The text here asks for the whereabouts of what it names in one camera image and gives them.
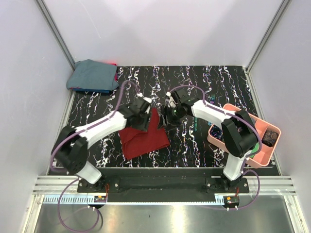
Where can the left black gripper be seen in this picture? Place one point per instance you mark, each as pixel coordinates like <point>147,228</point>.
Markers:
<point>143,127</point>

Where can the folded pink cloth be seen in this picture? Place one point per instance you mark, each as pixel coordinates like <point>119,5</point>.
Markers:
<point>112,69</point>

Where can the green rolled sock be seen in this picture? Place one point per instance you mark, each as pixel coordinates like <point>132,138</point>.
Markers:
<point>255,149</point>

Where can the brown patterned rolled sock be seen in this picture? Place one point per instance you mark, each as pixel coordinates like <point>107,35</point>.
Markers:
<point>270,137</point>

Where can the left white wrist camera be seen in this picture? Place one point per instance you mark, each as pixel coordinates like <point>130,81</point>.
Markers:
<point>140,95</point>

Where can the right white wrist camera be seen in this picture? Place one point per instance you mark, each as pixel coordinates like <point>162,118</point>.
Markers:
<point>170,101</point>

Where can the left aluminium frame post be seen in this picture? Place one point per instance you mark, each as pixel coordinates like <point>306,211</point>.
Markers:
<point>55,31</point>

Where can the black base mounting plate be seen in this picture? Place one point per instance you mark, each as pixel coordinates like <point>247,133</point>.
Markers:
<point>161,185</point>

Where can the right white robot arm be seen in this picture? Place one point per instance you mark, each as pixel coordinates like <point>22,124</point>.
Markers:
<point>240,136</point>

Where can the dark red cloth napkin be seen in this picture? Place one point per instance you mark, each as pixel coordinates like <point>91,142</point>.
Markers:
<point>135,143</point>

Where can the aluminium frame post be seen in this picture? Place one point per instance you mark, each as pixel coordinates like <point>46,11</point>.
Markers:
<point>273,24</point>
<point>55,31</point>

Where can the silver spoon patterned handle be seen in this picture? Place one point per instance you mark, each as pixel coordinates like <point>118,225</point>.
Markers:
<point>195,124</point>

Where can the fork with teal handle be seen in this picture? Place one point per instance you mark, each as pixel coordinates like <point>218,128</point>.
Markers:
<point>211,99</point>

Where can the right aluminium frame post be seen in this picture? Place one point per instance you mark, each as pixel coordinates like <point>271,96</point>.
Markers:
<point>273,24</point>

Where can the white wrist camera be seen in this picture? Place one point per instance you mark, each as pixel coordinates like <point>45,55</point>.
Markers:
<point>140,95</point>
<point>170,101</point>

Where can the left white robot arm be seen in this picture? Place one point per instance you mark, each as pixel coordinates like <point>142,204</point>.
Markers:
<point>72,145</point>

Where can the folded grey-blue cloth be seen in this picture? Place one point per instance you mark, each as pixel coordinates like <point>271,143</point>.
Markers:
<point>89,74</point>

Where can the pink divided organizer tray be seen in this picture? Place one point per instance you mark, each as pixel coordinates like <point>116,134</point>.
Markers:
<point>262,158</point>

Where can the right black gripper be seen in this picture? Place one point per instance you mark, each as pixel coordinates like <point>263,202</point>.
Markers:
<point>165,110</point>

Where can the blue dotted rolled sock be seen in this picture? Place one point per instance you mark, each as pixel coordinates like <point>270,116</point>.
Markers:
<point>216,132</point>

